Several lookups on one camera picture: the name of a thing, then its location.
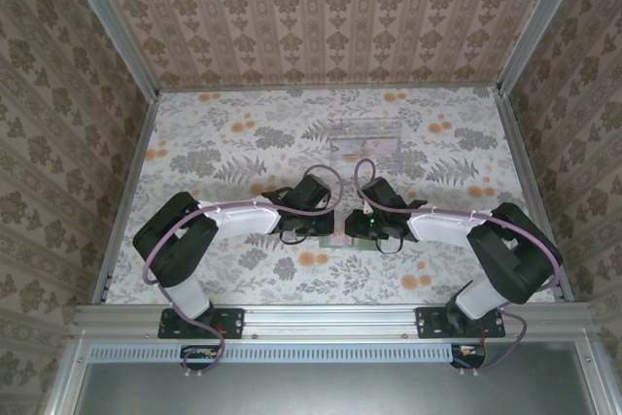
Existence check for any black electronics board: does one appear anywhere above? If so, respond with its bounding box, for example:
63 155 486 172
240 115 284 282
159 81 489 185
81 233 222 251
180 344 221 370
450 342 488 369

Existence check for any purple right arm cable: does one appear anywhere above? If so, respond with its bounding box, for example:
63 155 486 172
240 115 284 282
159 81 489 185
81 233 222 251
353 157 565 378

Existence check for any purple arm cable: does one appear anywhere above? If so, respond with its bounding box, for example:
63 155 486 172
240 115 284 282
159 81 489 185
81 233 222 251
142 164 345 380
353 157 565 378

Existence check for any pale pink card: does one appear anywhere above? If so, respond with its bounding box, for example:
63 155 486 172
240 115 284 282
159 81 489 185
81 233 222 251
364 137 400 154

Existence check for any aluminium frame post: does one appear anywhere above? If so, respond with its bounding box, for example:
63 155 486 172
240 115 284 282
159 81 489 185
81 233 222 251
61 0 161 98
498 0 584 95

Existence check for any grey metal sheet panel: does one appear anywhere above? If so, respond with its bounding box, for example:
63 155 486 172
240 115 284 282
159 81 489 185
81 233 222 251
72 340 599 415

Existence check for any aluminium front rail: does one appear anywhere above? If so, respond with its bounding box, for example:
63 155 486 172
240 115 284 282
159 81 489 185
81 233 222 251
72 302 598 341

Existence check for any aluminium table back rail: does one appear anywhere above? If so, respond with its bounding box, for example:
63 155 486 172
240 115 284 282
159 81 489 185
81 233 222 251
157 86 501 94

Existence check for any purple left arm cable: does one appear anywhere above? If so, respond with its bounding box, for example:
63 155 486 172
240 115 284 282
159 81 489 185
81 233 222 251
142 164 345 380

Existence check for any aluminium table side rail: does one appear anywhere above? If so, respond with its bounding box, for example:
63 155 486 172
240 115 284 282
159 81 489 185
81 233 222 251
493 86 575 303
91 91 161 304

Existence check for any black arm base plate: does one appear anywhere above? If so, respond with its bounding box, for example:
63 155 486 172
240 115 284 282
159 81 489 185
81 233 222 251
157 306 245 340
415 306 506 340

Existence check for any clear acrylic box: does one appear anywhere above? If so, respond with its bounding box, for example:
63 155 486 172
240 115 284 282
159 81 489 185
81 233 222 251
328 117 404 166

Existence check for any blue and pink card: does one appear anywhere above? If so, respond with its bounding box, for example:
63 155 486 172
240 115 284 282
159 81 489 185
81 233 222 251
330 139 366 156

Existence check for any white slotted cable duct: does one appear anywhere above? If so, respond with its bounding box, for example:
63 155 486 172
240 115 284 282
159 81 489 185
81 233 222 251
89 342 456 363

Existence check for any aluminium lower frame profile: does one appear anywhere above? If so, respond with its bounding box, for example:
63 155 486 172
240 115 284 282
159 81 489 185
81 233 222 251
43 331 91 415
575 336 609 415

